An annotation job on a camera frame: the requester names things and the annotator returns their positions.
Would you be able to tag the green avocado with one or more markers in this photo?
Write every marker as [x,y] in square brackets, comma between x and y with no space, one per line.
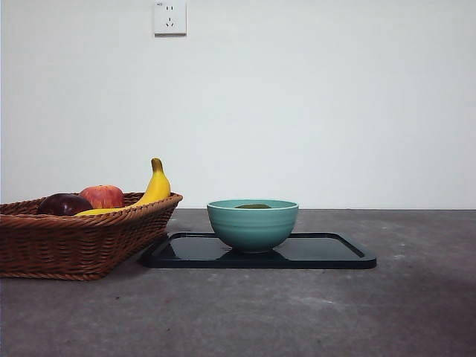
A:
[253,205]

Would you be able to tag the teal bowl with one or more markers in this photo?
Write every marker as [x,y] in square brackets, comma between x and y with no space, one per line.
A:
[253,230]

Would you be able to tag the yellow banana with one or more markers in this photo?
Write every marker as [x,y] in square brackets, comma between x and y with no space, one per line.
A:
[158,186]

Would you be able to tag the black rectangular tray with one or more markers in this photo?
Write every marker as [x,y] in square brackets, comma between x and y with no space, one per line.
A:
[320,253]

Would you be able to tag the red yellow apple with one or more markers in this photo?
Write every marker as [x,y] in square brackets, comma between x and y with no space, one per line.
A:
[104,195]

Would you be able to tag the brown wicker basket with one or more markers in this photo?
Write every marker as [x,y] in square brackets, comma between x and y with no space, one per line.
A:
[74,241]

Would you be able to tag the white wall socket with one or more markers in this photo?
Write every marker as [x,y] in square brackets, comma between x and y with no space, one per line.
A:
[170,18]

